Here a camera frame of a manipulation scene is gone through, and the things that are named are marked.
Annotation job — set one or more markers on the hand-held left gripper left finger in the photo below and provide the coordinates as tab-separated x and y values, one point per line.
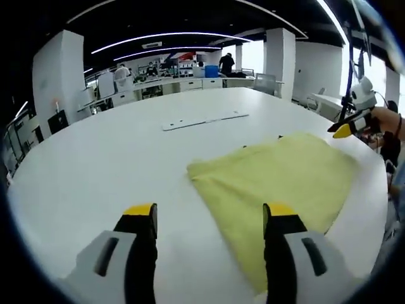
139	253

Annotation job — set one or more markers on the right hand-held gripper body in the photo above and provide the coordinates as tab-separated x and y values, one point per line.
364	95

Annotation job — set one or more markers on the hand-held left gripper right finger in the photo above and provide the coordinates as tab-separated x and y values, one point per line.
281	253

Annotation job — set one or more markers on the yellow blue grey garment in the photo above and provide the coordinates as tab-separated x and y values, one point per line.
269	177

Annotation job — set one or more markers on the person's right hand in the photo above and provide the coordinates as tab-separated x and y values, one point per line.
384	122

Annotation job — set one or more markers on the person's blue clothing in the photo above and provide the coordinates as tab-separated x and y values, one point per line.
399	180

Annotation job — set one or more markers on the long ceiling light strip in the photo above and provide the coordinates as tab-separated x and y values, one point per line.
332	19
21	109
171	48
177	32

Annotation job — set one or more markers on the white square pillar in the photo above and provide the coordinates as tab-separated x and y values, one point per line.
57	73
280	60

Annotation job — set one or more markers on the white table cover plate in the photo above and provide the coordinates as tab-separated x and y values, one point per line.
185	124
228	115

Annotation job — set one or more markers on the blue crate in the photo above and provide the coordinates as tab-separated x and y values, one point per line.
212	71

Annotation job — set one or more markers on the black low cabinet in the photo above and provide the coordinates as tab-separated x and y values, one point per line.
58	122

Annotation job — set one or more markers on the long white counter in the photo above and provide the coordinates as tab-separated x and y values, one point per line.
190	85

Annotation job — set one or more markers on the black metal rack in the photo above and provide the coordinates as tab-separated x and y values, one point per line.
14	142

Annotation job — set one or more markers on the ceiling air vent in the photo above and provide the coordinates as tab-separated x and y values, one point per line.
152	44

